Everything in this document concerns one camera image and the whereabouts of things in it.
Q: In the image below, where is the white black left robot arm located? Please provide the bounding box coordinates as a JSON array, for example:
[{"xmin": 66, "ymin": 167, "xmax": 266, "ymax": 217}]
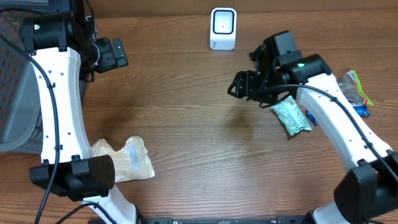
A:
[{"xmin": 20, "ymin": 1, "xmax": 138, "ymax": 223}]

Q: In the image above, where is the dark grey plastic basket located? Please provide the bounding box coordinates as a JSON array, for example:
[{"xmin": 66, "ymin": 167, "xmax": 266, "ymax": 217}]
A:
[{"xmin": 0, "ymin": 0, "xmax": 88, "ymax": 155}]

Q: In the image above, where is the beige clear plastic bag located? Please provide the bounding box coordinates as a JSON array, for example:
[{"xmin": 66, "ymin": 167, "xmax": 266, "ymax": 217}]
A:
[{"xmin": 91, "ymin": 136, "xmax": 155, "ymax": 182}]

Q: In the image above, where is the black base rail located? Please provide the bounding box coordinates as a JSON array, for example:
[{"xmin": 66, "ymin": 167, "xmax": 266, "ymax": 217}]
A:
[{"xmin": 136, "ymin": 215, "xmax": 315, "ymax": 224}]

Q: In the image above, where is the white barcode scanner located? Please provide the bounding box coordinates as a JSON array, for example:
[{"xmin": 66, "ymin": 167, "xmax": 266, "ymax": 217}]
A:
[{"xmin": 210, "ymin": 7, "xmax": 237, "ymax": 50}]

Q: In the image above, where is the teal wet wipes pack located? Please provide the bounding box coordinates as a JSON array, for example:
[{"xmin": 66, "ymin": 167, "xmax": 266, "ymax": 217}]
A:
[{"xmin": 271, "ymin": 95, "xmax": 312, "ymax": 136}]

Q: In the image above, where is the green clear snack bag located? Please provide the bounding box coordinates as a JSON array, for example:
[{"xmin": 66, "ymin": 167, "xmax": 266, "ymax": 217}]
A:
[{"xmin": 337, "ymin": 70, "xmax": 374, "ymax": 106}]

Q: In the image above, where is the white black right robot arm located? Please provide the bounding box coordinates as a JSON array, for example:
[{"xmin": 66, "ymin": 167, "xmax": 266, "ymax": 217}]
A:
[{"xmin": 228, "ymin": 30, "xmax": 397, "ymax": 223}]

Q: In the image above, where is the blue snack bar wrapper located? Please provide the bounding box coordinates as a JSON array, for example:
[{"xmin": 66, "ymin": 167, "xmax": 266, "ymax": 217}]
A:
[{"xmin": 305, "ymin": 105, "xmax": 371, "ymax": 126}]

